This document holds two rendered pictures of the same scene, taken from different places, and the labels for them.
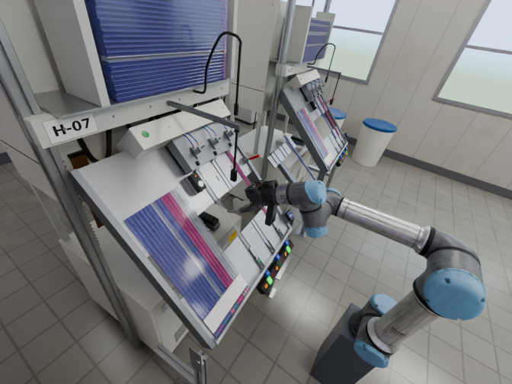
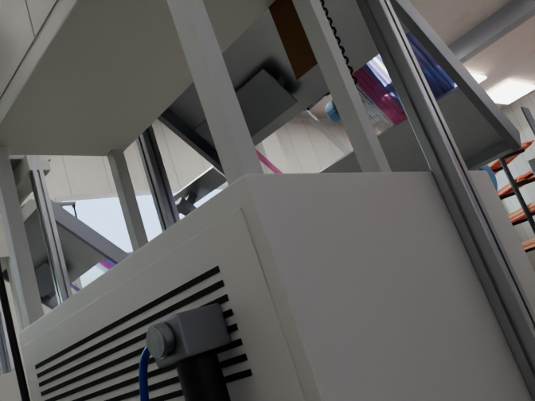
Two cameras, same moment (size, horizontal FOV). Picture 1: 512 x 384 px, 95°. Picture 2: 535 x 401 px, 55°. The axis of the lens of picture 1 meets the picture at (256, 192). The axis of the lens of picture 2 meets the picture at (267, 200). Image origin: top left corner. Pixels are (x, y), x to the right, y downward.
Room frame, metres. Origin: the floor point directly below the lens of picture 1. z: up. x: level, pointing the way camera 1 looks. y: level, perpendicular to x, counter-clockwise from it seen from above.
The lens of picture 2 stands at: (0.55, 1.41, 0.46)
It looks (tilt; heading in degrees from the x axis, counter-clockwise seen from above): 14 degrees up; 287
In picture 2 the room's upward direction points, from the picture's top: 19 degrees counter-clockwise
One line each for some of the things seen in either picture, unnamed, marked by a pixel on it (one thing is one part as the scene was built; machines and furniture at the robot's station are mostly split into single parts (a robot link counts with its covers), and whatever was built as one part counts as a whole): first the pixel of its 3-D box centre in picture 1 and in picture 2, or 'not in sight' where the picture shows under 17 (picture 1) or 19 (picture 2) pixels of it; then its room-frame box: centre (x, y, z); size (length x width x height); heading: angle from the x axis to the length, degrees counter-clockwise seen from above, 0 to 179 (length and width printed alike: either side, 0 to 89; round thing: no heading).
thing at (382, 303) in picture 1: (380, 313); not in sight; (0.52, -0.58, 0.72); 0.13 x 0.12 x 0.14; 150
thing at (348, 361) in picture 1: (344, 352); not in sight; (0.53, -0.58, 0.28); 0.18 x 0.18 x 0.55; 61
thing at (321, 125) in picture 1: (326, 129); not in sight; (3.76, -0.98, 0.28); 0.48 x 0.46 x 0.56; 151
